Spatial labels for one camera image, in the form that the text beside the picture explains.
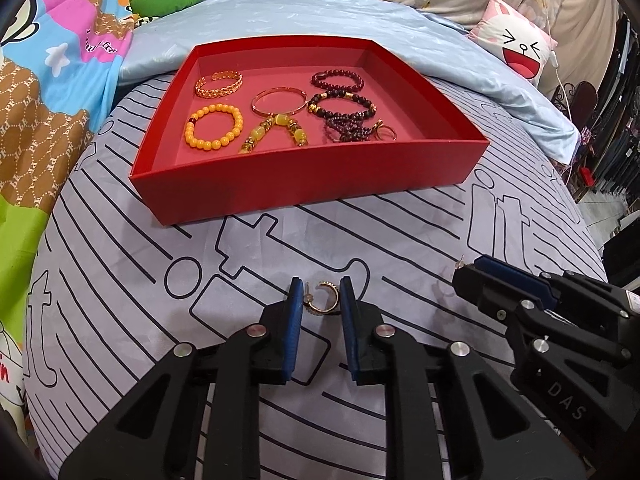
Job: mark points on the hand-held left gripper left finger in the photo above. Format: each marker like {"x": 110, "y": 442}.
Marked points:
{"x": 295, "y": 330}

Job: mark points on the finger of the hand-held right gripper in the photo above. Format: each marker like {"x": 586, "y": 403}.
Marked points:
{"x": 515, "y": 277}
{"x": 565, "y": 390}

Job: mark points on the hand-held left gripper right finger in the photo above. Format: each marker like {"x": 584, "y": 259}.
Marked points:
{"x": 348, "y": 330}

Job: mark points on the red cardboard box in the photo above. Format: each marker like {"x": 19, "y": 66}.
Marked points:
{"x": 320, "y": 185}

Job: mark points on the gold bangle with yellow stones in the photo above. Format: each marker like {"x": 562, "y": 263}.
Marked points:
{"x": 260, "y": 107}

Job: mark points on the grey striped bedsheet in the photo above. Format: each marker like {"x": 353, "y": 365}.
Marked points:
{"x": 125, "y": 260}

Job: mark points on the dark hanging clothes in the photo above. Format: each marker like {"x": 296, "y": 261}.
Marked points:
{"x": 622, "y": 125}

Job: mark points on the dark wooden chair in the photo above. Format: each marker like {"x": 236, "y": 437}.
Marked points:
{"x": 580, "y": 100}

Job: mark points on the white rabbit face cushion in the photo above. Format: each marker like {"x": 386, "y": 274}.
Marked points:
{"x": 520, "y": 40}

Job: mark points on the light blue satin blanket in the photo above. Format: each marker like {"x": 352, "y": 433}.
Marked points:
{"x": 425, "y": 40}

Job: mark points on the beige cloth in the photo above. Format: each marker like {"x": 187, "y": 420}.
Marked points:
{"x": 585, "y": 20}

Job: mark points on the colourful cartoon printed blanket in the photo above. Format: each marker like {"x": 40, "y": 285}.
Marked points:
{"x": 45, "y": 85}

